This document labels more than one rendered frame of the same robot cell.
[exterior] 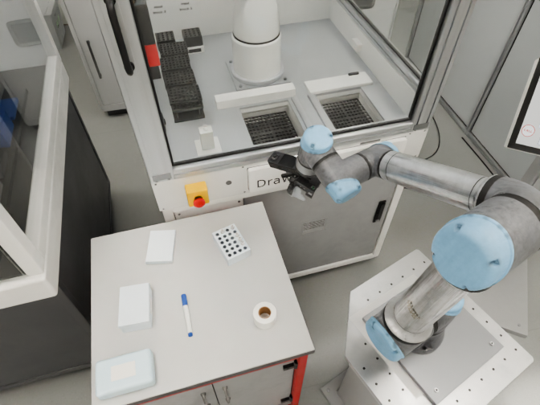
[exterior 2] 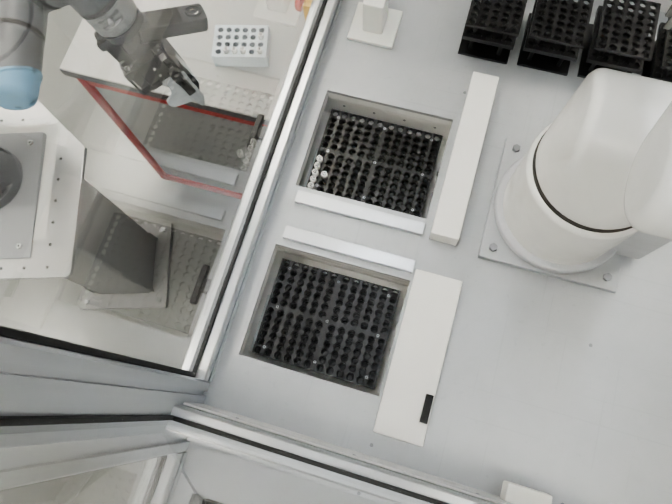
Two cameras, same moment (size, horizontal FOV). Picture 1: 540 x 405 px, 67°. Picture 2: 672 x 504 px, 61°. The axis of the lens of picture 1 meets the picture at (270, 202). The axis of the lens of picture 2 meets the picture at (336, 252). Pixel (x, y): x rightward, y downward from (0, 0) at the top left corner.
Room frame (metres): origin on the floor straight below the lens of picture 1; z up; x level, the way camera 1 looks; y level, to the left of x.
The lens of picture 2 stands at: (1.44, -0.41, 1.90)
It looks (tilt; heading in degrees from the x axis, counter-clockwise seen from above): 74 degrees down; 131
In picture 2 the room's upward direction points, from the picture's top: 9 degrees counter-clockwise
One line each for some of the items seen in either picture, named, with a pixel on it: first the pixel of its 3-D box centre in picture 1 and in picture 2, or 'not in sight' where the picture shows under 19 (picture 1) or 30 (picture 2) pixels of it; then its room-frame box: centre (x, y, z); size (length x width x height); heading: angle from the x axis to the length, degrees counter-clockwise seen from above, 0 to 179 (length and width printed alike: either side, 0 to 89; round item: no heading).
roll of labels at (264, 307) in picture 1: (264, 315); not in sight; (0.53, 0.02, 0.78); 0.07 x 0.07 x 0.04
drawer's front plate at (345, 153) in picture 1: (368, 156); not in sight; (1.11, -0.37, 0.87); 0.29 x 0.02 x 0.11; 106
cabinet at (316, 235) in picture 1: (266, 170); not in sight; (1.50, 0.02, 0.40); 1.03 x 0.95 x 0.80; 106
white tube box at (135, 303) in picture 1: (136, 307); not in sight; (0.55, 0.40, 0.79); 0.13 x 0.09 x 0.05; 11
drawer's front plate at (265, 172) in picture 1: (288, 173); not in sight; (1.03, -0.06, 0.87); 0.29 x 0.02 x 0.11; 106
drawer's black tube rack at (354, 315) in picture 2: not in sight; (328, 323); (1.31, -0.31, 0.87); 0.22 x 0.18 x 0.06; 16
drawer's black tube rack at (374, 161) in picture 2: not in sight; (374, 169); (1.22, -0.01, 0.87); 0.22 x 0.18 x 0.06; 16
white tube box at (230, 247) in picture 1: (231, 243); not in sight; (0.78, 0.13, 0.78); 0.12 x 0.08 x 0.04; 30
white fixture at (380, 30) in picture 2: not in sight; (375, 9); (1.08, 0.22, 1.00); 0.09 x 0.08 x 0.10; 16
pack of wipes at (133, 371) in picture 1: (125, 373); not in sight; (0.36, 0.39, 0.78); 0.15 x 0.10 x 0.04; 106
